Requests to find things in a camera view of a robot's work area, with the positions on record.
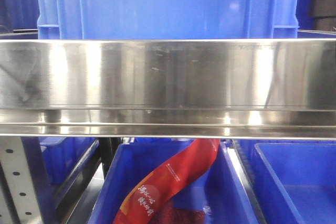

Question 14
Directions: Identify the blue bin lower middle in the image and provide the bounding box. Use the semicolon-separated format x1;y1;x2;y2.
88;141;258;223

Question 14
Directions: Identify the blue bin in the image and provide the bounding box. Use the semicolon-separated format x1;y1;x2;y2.
235;140;335;223
38;137;95;185
88;141;258;223

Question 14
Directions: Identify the blue bin lower left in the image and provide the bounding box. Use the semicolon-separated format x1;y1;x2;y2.
38;137;95;185

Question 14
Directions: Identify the blue bin lower right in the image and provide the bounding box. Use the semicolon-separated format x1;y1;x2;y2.
235;140;335;223

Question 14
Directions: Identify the red printed bag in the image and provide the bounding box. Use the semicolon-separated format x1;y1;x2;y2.
113;138;220;223

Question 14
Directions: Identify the blue crate on shelf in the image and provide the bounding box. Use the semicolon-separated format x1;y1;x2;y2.
37;0;299;39

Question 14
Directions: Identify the perforated grey rack upright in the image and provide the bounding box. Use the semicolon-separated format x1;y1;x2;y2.
1;136;43;223

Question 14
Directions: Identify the stainless steel shelf rail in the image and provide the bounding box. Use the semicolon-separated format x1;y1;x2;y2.
1;39;335;139

